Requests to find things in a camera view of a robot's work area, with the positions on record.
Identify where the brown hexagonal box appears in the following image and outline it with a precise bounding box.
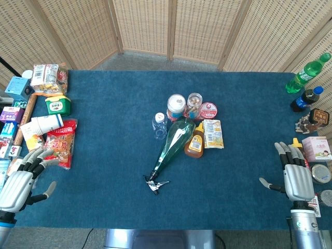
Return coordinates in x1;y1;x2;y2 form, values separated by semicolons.
308;108;330;130

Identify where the red chips bag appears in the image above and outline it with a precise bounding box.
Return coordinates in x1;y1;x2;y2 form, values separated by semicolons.
43;119;78;171

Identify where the jar with round metal lid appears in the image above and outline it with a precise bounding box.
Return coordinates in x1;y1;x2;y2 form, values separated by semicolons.
310;163;332;185

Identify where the green soda bottle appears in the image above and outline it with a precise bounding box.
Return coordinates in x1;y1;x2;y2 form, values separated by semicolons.
285;52;332;94

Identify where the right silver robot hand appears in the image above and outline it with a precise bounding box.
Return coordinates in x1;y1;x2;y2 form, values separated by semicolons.
259;142;316;202

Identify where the pink white carton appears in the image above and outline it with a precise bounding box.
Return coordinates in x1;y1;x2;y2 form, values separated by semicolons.
301;136;332;163

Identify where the pink round lidded cup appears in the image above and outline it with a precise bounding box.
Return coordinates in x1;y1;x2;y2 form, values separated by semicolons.
199;102;218;120

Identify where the dark cola bottle blue cap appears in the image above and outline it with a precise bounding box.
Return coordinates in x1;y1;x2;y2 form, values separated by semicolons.
290;86;325;113

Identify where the clear jar of snacks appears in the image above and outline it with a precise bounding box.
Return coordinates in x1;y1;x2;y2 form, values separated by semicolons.
185;92;203;119

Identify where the orange white packet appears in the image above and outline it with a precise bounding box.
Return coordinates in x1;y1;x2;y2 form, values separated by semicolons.
6;157;27;177

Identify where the clear empty water bottle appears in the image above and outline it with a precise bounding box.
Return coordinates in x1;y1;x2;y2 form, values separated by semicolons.
151;112;168;141

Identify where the white-lidded jar blue label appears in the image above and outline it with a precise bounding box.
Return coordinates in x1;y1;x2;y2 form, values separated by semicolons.
166;93;188;122

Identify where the yellow white fruit packet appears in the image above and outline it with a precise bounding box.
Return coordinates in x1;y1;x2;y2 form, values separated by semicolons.
20;121;46;153

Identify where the white box pink flower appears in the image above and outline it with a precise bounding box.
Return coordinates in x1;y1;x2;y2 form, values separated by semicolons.
8;144;23;158

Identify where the pale blue packet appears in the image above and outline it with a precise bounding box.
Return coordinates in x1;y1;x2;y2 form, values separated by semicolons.
0;158;11;192

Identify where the yellow white snack packet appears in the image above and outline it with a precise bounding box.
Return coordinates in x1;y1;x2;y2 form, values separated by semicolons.
202;119;225;150

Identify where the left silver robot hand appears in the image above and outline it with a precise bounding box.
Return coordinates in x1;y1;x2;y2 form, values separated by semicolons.
0;147;61;214

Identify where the red fruit carton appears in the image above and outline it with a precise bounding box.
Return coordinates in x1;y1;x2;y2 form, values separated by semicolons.
0;134;14;159

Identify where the green tub yellow lid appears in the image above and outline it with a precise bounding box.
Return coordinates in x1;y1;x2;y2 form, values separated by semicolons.
45;94;72;117

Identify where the dark honey bottle red label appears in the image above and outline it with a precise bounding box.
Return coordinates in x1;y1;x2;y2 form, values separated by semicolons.
292;137;311;169

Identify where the red clear snack bag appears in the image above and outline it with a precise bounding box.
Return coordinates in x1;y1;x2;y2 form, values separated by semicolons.
56;63;69;95

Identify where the black cable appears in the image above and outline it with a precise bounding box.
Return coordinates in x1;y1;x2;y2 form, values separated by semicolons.
82;228;94;249

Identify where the blue table mat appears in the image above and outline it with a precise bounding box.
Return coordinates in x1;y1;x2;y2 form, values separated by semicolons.
14;69;328;230

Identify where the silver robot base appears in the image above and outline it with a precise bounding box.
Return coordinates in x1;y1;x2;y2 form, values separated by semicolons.
103;228;216;249

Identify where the amber honey squeeze bottle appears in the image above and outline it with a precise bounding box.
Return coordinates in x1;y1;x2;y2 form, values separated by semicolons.
184;122;205;159

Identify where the glass jar grey lid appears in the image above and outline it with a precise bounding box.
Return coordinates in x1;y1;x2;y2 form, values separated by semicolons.
315;189;332;208

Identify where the purple box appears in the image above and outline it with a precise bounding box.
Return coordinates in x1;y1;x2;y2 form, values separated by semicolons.
0;106;25;123

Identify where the blue white carton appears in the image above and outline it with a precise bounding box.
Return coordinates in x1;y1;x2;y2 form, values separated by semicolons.
0;121;19;143

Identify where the green spray bottle black trigger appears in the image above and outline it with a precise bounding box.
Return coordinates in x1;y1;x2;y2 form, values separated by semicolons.
143;116;196;195

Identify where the light blue box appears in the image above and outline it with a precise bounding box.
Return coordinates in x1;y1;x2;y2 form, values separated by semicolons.
4;76;35;102

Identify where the white barcode snack bag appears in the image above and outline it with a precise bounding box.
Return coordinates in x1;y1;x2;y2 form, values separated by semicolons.
30;64;60;94

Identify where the pink clear tray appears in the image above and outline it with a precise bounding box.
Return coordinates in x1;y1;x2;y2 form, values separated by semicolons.
167;110;203;123

